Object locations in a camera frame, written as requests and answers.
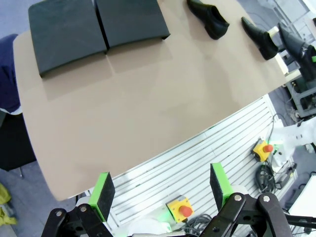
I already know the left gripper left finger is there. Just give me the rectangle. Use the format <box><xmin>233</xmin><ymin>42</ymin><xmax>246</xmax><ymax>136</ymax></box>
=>
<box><xmin>42</xmin><ymin>172</ymin><xmax>116</xmax><ymax>237</ymax></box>

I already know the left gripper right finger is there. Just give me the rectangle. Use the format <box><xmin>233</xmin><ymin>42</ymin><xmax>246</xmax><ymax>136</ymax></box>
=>
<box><xmin>199</xmin><ymin>162</ymin><xmax>294</xmax><ymax>237</ymax></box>

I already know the black leather shoe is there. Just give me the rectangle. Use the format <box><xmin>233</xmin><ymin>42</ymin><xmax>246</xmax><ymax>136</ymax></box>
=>
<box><xmin>186</xmin><ymin>0</ymin><xmax>230</xmax><ymax>40</ymax></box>
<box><xmin>278</xmin><ymin>21</ymin><xmax>316</xmax><ymax>82</ymax></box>
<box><xmin>241</xmin><ymin>16</ymin><xmax>279</xmax><ymax>61</ymax></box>

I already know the black shoe stand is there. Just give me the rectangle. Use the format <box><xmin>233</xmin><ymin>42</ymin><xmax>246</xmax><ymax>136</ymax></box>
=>
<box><xmin>28</xmin><ymin>0</ymin><xmax>109</xmax><ymax>79</ymax></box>
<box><xmin>94</xmin><ymin>0</ymin><xmax>171</xmax><ymax>49</ymax></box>

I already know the yellow emergency stop box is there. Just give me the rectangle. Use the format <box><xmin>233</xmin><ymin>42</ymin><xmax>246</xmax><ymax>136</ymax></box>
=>
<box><xmin>252</xmin><ymin>139</ymin><xmax>274</xmax><ymax>162</ymax></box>
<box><xmin>165</xmin><ymin>195</ymin><xmax>195</xmax><ymax>223</ymax></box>

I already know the white slotted mounting plate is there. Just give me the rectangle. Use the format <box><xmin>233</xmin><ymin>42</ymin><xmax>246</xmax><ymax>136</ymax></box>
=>
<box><xmin>76</xmin><ymin>94</ymin><xmax>284</xmax><ymax>237</ymax></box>

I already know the black power adapter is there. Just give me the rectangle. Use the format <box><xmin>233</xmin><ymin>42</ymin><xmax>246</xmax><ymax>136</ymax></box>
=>
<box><xmin>274</xmin><ymin>162</ymin><xmax>298</xmax><ymax>190</ymax></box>

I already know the yellow-green cloth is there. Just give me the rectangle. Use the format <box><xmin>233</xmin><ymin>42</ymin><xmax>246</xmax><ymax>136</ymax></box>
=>
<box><xmin>0</xmin><ymin>182</ymin><xmax>18</xmax><ymax>226</ymax></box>

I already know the black side panel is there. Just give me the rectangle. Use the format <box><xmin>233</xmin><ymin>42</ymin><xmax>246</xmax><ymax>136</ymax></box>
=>
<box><xmin>0</xmin><ymin>110</ymin><xmax>37</xmax><ymax>171</ymax></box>

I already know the dark purple fabric cover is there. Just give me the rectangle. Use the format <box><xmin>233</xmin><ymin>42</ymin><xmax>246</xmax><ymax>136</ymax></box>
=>
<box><xmin>0</xmin><ymin>34</ymin><xmax>21</xmax><ymax>115</ymax></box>

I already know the black cable bundle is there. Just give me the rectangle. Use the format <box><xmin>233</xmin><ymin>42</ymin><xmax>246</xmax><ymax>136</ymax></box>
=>
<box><xmin>255</xmin><ymin>161</ymin><xmax>278</xmax><ymax>194</ymax></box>
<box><xmin>184</xmin><ymin>214</ymin><xmax>213</xmax><ymax>237</ymax></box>

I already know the grey metal frame cart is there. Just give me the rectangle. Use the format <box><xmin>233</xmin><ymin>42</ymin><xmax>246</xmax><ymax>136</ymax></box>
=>
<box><xmin>286</xmin><ymin>71</ymin><xmax>316</xmax><ymax>119</ymax></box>

